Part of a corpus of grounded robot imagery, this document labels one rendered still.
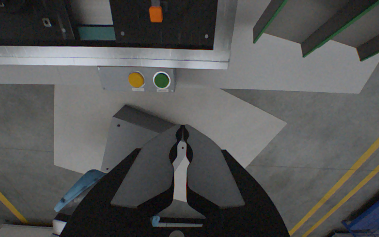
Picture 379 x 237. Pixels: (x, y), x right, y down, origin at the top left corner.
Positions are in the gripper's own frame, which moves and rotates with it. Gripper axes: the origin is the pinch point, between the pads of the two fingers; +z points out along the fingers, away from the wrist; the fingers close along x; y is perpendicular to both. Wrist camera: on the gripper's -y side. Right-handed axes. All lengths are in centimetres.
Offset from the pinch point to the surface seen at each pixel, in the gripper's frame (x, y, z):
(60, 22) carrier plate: -29.3, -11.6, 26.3
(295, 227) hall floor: 251, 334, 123
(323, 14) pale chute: 26.5, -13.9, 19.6
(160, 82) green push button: -6.9, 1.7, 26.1
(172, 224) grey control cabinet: -19, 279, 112
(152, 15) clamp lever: -5.5, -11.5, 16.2
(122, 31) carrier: -14.9, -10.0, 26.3
